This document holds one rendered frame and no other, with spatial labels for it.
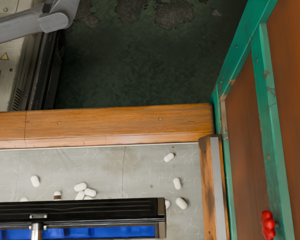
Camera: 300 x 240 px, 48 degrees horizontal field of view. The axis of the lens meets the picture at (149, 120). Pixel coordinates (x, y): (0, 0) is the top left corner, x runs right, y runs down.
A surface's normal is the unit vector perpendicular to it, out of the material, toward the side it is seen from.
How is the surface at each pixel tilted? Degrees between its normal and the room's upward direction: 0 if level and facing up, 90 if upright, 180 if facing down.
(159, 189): 0
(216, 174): 0
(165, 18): 0
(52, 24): 55
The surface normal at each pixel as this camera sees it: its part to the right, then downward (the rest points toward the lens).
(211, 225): -0.93, -0.07
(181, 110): -0.05, -0.25
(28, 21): -0.04, 0.61
